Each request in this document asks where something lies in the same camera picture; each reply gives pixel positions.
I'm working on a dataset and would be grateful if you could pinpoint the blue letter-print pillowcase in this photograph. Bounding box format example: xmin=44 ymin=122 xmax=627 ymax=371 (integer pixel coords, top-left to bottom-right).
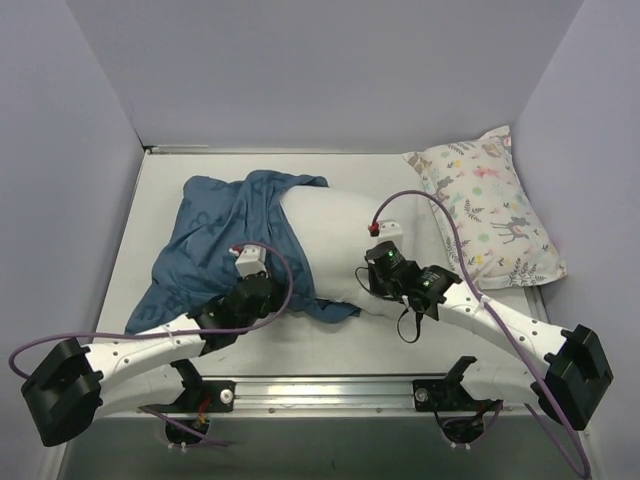
xmin=125 ymin=170 xmax=360 ymax=335

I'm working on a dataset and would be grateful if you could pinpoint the white pillow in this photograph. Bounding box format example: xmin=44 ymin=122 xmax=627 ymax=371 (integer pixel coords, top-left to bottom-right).
xmin=280 ymin=186 xmax=403 ymax=318

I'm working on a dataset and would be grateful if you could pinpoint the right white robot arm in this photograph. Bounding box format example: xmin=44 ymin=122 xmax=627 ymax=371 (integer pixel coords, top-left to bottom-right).
xmin=365 ymin=241 xmax=614 ymax=431

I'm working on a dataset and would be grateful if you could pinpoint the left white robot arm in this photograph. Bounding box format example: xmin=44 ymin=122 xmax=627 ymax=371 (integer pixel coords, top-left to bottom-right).
xmin=21 ymin=274 xmax=292 ymax=447

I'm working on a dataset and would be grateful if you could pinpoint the floral deer-print pillow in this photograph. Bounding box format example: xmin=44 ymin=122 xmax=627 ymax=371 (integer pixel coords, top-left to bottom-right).
xmin=403 ymin=126 xmax=567 ymax=291

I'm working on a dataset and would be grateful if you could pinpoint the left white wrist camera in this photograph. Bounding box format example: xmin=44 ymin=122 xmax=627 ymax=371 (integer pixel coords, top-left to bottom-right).
xmin=229 ymin=244 xmax=268 ymax=279

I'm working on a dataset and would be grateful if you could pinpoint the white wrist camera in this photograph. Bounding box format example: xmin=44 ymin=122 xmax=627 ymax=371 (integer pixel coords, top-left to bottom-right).
xmin=368 ymin=219 xmax=403 ymax=250
xmin=229 ymin=244 xmax=268 ymax=279

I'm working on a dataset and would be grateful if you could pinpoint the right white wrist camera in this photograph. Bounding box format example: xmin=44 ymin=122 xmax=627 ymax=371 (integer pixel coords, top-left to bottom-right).
xmin=368 ymin=219 xmax=403 ymax=250

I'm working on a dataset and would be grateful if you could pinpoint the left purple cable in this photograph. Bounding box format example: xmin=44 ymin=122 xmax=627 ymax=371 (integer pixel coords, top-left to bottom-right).
xmin=8 ymin=242 xmax=295 ymax=447

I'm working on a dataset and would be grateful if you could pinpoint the purple cable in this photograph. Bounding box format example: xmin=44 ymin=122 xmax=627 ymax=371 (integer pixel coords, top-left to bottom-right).
xmin=8 ymin=242 xmax=295 ymax=447
xmin=372 ymin=190 xmax=594 ymax=480

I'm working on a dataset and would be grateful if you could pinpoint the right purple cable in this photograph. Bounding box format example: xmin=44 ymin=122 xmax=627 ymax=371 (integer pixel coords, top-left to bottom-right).
xmin=372 ymin=190 xmax=594 ymax=480

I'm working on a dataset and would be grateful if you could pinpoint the front aluminium rail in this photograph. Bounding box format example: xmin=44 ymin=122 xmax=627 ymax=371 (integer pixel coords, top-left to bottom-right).
xmin=134 ymin=375 xmax=501 ymax=416

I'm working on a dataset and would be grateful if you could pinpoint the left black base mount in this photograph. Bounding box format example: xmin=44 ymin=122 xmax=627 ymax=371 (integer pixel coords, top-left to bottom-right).
xmin=196 ymin=380 xmax=236 ymax=414

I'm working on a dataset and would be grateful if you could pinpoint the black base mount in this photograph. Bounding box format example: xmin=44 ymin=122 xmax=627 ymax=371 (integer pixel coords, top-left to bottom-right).
xmin=412 ymin=379 xmax=478 ymax=413
xmin=196 ymin=380 xmax=236 ymax=414

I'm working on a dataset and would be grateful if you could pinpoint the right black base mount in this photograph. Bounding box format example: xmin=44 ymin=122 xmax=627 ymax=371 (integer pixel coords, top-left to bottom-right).
xmin=412 ymin=379 xmax=478 ymax=413

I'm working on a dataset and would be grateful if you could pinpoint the rear aluminium rail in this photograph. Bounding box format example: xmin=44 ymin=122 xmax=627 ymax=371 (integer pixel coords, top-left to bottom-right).
xmin=145 ymin=145 xmax=211 ymax=155

